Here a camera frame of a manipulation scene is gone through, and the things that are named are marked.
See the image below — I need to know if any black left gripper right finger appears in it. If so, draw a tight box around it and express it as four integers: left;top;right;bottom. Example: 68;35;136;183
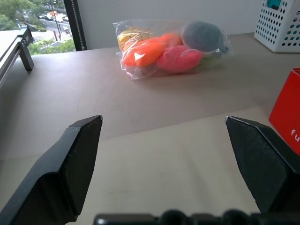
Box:
225;115;300;214

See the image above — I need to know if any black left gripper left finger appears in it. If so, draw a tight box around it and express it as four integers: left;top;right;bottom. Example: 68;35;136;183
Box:
0;115;104;225

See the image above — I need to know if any red box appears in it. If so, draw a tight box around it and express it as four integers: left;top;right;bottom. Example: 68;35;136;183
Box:
269;67;300;155

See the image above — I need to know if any green conveyor belt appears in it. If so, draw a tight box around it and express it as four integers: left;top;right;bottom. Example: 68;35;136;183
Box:
0;24;35;89

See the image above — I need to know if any green plush toy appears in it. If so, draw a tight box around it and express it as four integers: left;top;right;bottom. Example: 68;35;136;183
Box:
199;55;223;69

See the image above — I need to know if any white perforated plastic basket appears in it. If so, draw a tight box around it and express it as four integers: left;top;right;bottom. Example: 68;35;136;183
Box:
254;0;300;53

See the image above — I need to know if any clear plastic toy bag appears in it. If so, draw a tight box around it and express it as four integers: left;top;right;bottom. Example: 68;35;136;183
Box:
112;19;235;82

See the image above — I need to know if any pink plush toy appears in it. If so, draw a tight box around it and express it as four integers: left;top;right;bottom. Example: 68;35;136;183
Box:
156;45;203;73

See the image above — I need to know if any blue-grey plush toy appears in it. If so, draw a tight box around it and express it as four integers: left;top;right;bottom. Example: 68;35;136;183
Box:
181;21;229;57

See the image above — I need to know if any orange plush toy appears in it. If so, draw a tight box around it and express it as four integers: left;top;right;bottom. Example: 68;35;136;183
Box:
161;32;183;47
122;38;166;68

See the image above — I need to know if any yellow plush toy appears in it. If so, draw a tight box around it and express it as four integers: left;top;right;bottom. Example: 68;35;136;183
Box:
117;30;155;51

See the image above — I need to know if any teal item in basket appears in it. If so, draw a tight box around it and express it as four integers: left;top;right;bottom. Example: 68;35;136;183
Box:
267;0;282;10

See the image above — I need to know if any black window frame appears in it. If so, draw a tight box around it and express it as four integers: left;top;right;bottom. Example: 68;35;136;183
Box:
63;0;88;51

